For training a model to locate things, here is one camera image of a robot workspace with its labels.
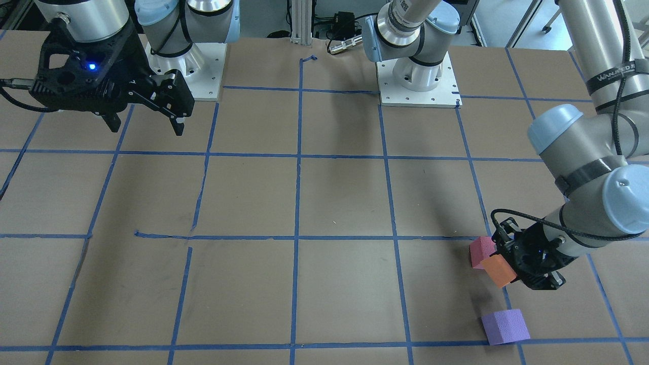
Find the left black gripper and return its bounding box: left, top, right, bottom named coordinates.
left=492, top=217, right=576, bottom=289

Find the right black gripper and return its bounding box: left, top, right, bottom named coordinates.
left=28, top=25, right=195, bottom=136

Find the orange foam block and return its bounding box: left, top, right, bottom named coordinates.
left=480, top=253, right=518, bottom=288

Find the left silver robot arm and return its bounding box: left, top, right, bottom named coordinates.
left=481, top=1, right=648, bottom=289

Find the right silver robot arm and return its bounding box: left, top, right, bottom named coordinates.
left=28, top=1, right=240, bottom=136

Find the red foam block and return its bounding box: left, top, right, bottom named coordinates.
left=469, top=236, right=498, bottom=269

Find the purple foam block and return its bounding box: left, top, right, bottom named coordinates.
left=480, top=309, right=531, bottom=346

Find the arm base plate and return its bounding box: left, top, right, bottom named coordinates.
left=376, top=53, right=463, bottom=108
left=145, top=43, right=228, bottom=101

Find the aluminium frame post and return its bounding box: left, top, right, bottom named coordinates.
left=288, top=1, right=314, bottom=48

